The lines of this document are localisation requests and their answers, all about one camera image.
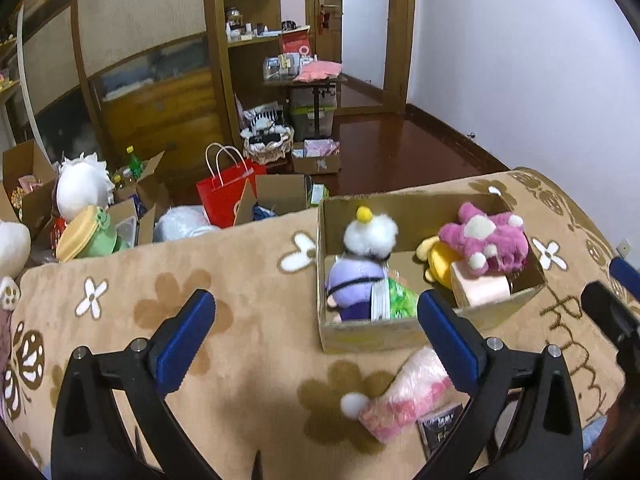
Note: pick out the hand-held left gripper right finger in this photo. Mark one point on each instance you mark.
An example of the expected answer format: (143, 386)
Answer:
(450, 340)

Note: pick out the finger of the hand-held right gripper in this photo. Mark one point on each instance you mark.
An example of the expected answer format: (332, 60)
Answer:
(625, 272)
(607, 310)

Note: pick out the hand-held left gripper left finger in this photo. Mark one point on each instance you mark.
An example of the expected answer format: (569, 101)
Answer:
(182, 340)

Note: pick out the green patterned packet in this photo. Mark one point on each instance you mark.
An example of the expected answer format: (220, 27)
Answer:
(402, 300)

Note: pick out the yellow plush toy with clip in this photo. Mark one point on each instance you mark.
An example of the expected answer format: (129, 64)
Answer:
(440, 260)

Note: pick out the pink fluffy packaged item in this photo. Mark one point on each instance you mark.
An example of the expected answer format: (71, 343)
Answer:
(400, 405)

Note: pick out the pink plush bear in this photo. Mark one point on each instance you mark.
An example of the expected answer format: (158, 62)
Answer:
(485, 240)

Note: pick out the white purple plush doll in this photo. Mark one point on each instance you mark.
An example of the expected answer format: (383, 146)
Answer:
(355, 285)

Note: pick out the brown floral blanket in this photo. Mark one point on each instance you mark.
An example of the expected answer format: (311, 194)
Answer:
(250, 310)

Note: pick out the white fluffy plush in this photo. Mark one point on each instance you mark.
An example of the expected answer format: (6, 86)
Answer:
(182, 222)

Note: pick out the small open cardboard box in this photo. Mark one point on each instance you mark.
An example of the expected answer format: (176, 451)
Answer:
(145, 225)

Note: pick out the person's blue jeans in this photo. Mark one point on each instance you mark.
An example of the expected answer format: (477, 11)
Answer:
(594, 435)

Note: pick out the green frog plush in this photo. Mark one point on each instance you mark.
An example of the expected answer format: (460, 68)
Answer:
(95, 242)

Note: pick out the red paper bag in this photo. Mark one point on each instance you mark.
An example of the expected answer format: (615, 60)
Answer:
(225, 197)

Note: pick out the cardboard box with bottles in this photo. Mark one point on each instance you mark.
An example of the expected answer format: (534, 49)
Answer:
(152, 190)

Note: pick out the cardboard box with blue items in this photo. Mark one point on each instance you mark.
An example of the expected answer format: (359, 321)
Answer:
(280, 192)

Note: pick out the white haired plush head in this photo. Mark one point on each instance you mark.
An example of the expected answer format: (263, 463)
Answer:
(82, 187)

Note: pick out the green bottle yellow cap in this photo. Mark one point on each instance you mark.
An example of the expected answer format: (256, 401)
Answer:
(134, 162)

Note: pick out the cream white plush toy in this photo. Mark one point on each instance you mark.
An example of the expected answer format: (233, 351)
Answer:
(12, 250)

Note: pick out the wicker basket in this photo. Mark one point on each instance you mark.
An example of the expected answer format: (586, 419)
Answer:
(267, 150)

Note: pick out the flat cardboard box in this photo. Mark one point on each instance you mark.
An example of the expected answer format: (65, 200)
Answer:
(317, 162)

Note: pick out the large open cardboard box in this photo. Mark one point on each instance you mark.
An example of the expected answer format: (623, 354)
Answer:
(25, 165)

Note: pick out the striped cloth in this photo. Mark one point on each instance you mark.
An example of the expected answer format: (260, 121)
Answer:
(265, 117)

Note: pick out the clear plastic storage bin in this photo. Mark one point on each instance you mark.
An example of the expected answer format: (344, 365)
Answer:
(327, 120)

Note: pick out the wooden open shelf unit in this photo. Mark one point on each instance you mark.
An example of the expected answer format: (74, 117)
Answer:
(250, 90)

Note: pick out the small dark side table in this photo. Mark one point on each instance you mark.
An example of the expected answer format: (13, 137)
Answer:
(316, 105)

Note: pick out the wooden display shelf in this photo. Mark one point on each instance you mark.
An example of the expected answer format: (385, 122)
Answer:
(31, 105)

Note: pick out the clear desktop organizer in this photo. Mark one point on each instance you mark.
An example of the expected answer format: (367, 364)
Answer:
(282, 66)

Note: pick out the pink cloth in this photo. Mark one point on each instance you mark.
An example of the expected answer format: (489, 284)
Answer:
(317, 71)

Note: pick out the row of small bottles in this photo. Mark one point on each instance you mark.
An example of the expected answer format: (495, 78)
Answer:
(245, 30)

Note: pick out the red box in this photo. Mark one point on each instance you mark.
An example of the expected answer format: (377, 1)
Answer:
(294, 42)

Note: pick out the wooden wardrobe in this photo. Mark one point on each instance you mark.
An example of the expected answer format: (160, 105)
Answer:
(140, 15)

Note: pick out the black round tin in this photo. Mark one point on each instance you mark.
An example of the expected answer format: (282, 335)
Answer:
(288, 28)

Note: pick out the red hanging ornament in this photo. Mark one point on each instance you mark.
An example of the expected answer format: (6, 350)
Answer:
(325, 21)

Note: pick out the wall socket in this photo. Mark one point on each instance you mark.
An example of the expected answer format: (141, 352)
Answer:
(624, 248)

